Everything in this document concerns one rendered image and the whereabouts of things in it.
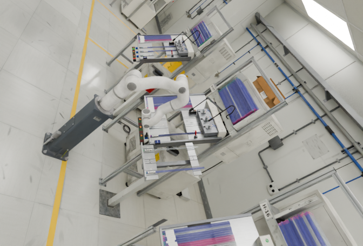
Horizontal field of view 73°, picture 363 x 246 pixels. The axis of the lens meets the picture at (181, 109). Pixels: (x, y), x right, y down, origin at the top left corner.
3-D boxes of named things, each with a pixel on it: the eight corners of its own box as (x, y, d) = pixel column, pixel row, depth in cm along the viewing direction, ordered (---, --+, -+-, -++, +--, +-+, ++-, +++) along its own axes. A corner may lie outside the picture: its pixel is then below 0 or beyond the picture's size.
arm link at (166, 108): (176, 118, 207) (145, 131, 214) (174, 105, 219) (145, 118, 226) (171, 111, 202) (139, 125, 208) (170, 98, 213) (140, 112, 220)
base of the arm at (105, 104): (94, 108, 199) (109, 95, 192) (94, 93, 211) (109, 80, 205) (113, 118, 211) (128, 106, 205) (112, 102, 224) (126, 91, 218)
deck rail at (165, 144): (149, 148, 234) (149, 144, 230) (149, 146, 235) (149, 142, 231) (220, 142, 248) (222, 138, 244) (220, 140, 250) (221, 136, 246)
